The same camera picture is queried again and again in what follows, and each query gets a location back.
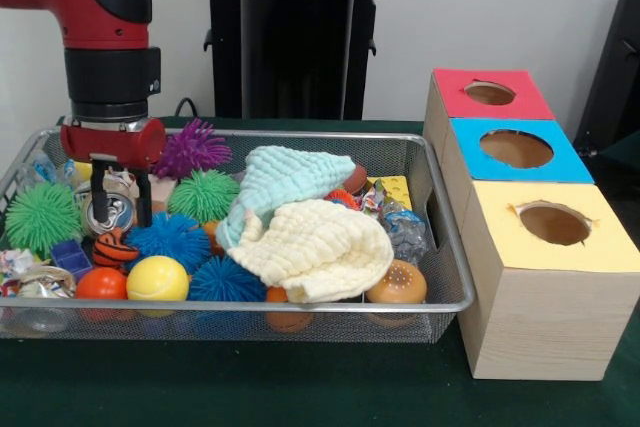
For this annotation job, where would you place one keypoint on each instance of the dark green table cloth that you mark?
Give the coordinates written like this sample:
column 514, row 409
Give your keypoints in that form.
column 300, row 387
column 622, row 162

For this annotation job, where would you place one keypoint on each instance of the black upright panel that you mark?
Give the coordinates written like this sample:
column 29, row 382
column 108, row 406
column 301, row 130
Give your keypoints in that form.
column 615, row 72

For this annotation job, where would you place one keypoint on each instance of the blue spiky ball with eyes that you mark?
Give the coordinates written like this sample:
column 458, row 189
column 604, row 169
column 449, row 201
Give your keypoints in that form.
column 175, row 239

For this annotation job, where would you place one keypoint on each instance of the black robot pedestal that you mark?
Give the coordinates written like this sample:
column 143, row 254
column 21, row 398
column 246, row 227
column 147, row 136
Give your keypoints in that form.
column 295, row 72

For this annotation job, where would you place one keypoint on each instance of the orange striped plush tiger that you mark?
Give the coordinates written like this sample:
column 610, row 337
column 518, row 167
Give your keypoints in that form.
column 112, row 249

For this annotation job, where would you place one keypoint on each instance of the wooden box with three holes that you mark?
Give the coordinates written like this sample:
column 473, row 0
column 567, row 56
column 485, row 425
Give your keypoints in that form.
column 540, row 327

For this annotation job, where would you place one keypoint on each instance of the clear plastic jar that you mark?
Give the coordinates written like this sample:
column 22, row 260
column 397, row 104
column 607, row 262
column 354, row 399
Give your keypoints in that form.
column 120, row 212

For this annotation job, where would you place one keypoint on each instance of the cream cloth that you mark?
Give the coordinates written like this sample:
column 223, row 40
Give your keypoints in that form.
column 325, row 247

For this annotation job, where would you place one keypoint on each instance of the large green spiky ball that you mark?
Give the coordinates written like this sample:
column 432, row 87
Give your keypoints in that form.
column 42, row 219

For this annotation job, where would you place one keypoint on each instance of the toy burger bun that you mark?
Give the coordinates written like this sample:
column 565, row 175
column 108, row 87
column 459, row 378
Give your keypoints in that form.
column 397, row 282

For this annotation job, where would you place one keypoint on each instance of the large yellow ball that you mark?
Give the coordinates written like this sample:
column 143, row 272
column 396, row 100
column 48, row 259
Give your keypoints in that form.
column 157, row 284

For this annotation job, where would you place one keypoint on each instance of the small green spiky ball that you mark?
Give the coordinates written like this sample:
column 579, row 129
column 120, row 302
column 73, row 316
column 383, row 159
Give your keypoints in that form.
column 205, row 194

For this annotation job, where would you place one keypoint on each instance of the purple spiky ball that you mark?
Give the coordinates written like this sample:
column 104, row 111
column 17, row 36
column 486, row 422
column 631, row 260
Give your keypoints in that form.
column 195, row 149

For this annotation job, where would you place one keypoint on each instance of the mint green cloth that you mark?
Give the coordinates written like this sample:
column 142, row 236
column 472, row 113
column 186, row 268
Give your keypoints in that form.
column 295, row 172

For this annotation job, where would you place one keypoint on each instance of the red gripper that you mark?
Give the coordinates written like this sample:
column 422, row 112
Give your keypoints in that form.
column 115, row 144

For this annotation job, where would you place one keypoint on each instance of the silver mesh bin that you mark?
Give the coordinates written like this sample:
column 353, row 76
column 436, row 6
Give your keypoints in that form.
column 350, row 327

